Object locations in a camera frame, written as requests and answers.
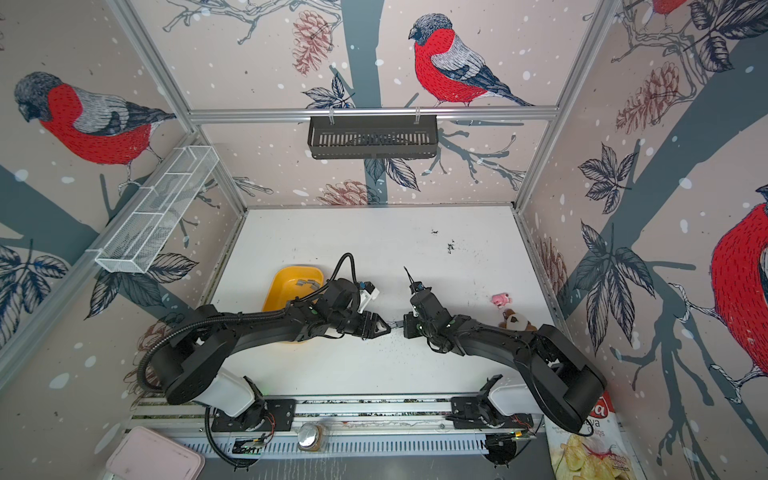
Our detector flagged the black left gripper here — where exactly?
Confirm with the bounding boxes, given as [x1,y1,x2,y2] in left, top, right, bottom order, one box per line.
[330,309,394,339]

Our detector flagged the staple strips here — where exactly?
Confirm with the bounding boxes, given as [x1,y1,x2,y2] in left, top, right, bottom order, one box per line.
[296,279,320,290]

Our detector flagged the yellow plastic tray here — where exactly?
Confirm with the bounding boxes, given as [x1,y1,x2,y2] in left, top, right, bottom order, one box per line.
[262,266,324,311]

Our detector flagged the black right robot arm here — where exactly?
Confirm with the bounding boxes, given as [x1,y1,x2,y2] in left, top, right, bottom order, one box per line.
[403,285,607,434]

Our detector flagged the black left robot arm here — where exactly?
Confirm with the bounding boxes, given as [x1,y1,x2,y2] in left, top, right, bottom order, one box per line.
[136,252,391,417]

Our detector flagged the pink pig toy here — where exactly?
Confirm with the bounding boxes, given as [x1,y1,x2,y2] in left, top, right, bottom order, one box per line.
[491,292,511,309]

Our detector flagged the brown plush dog toy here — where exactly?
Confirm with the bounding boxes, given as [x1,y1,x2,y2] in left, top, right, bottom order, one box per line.
[499,309,537,331]

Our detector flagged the silver round knob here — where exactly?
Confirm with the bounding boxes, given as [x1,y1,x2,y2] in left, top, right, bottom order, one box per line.
[297,422,325,452]

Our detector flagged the cassava chips bag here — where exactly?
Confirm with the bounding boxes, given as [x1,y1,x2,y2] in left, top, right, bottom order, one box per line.
[545,392,637,480]

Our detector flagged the pink lid box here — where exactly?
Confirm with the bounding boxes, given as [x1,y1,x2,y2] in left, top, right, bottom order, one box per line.
[106,427,205,480]

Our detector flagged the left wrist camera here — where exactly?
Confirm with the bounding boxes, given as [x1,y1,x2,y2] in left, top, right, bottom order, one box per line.
[358,281,380,313]

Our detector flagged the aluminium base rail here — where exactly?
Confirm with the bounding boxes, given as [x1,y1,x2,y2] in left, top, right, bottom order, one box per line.
[127,393,545,460]

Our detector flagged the black wall basket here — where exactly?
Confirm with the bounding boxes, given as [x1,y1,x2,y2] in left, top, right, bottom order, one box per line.
[307,116,439,160]

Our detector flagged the white wire mesh shelf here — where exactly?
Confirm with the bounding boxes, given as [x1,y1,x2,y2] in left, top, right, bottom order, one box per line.
[95,145,219,273]

